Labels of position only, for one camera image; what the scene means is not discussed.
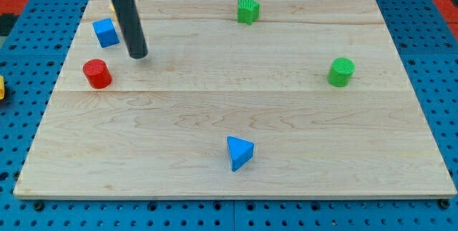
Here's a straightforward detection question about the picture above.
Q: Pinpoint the red cylinder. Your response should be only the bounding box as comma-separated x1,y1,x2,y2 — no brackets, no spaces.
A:
82,59,112,89

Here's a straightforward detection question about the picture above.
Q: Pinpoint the green star block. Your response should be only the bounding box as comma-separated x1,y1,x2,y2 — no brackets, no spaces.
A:
237,0,260,25

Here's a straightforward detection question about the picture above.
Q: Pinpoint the yellow block behind rod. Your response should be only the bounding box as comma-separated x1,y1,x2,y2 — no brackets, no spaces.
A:
109,3,119,24

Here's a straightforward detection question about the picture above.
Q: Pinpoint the blue cube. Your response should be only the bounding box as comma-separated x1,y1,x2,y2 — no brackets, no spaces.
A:
92,18,120,48

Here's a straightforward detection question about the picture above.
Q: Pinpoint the wooden board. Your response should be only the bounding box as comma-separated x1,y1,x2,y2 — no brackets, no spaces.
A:
14,0,457,200

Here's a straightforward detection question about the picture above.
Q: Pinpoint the blue triangular prism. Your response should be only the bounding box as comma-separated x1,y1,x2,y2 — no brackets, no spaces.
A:
227,136,255,172

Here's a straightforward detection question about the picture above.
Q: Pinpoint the green cylinder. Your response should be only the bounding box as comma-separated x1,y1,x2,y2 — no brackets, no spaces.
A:
327,57,356,87

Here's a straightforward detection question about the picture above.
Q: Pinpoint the yellow block at left edge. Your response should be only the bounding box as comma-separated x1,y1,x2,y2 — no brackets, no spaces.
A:
0,75,6,100

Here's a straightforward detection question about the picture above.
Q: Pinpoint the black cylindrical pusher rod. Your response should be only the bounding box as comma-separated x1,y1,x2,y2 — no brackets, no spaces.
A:
111,0,148,59

